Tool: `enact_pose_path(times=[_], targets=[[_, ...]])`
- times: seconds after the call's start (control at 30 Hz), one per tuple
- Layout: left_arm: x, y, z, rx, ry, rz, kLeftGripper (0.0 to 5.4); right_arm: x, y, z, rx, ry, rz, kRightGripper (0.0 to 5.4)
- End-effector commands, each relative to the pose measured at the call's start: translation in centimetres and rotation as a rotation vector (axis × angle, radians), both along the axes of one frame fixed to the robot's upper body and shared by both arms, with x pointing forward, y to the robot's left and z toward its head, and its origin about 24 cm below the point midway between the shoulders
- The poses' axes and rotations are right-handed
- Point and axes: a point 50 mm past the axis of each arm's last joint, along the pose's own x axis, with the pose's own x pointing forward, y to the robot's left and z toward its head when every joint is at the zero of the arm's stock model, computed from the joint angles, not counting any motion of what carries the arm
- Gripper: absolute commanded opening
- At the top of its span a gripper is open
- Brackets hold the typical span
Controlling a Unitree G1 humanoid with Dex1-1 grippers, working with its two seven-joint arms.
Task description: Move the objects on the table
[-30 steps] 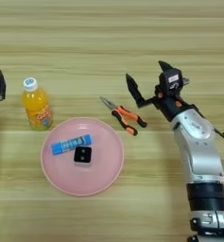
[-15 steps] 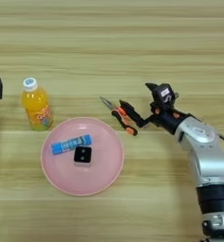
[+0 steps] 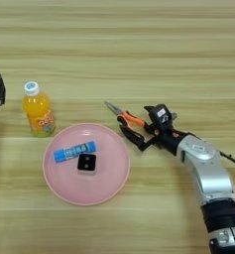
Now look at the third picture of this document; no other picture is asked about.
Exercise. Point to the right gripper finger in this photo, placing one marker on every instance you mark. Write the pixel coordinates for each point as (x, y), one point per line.
(149, 109)
(134, 137)

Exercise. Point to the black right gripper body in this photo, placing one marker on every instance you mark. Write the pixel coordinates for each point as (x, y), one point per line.
(168, 139)

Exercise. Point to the orange black pliers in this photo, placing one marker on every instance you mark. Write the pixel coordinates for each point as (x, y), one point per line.
(134, 118)

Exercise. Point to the orange juice bottle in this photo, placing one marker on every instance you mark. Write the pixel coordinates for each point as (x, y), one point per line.
(38, 112)

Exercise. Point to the blue glue stick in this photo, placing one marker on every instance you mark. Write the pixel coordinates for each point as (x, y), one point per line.
(72, 151)

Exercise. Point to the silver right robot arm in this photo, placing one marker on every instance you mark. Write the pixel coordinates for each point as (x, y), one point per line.
(211, 175)

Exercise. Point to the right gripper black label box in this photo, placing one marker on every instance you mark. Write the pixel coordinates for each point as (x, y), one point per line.
(160, 115)

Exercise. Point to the small black square cube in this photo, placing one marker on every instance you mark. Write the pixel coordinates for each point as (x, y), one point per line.
(86, 162)

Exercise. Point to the pink round plate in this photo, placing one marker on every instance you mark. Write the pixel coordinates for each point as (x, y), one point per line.
(89, 188)

